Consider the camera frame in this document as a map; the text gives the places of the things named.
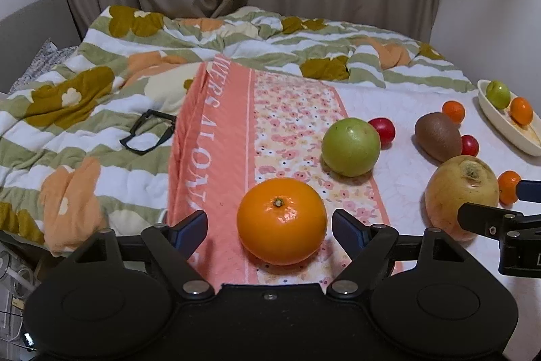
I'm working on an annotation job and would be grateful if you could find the small green fruit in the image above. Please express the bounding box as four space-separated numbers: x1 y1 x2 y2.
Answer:
486 80 512 110

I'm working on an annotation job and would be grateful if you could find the grey patterned cloth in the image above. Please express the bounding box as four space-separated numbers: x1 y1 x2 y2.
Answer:
8 39 79 94

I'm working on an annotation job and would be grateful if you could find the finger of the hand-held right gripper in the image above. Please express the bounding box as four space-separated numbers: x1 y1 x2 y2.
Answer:
457 201 527 240
516 179 541 202

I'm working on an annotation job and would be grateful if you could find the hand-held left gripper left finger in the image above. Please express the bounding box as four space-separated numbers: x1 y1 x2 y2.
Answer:
63 210 216 299

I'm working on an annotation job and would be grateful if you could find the pink floral printed sheet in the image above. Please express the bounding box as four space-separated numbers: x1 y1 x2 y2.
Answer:
166 61 541 361

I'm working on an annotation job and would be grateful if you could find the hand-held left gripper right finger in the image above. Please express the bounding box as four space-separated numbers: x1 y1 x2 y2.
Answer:
325 209 471 299

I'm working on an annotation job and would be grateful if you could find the red cherry tomato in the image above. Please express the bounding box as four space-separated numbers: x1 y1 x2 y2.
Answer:
368 117 397 147
461 135 480 157

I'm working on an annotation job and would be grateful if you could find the large orange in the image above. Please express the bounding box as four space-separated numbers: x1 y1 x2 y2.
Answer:
236 177 328 266

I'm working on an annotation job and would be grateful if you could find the white oval dish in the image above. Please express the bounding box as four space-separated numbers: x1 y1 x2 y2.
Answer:
477 79 541 157

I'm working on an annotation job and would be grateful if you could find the brown kiwi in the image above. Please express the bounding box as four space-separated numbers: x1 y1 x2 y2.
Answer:
414 112 463 163

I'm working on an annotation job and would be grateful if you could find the black plastic frame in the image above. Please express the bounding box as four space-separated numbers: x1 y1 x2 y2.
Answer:
119 109 177 156

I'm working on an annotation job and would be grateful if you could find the small orange kumquat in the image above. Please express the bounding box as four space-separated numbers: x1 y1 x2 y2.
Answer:
509 96 534 126
442 100 466 124
497 170 522 205

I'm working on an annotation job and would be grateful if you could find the green striped floral quilt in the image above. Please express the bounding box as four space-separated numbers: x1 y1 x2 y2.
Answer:
0 5 476 257

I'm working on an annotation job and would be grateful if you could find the yellow pear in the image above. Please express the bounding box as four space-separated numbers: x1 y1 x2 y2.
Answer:
425 155 500 242

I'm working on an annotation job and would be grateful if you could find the grey headboard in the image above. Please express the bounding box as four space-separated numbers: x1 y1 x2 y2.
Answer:
0 0 82 94

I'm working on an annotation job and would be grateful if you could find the large green apple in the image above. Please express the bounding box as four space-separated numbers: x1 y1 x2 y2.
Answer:
322 118 381 178

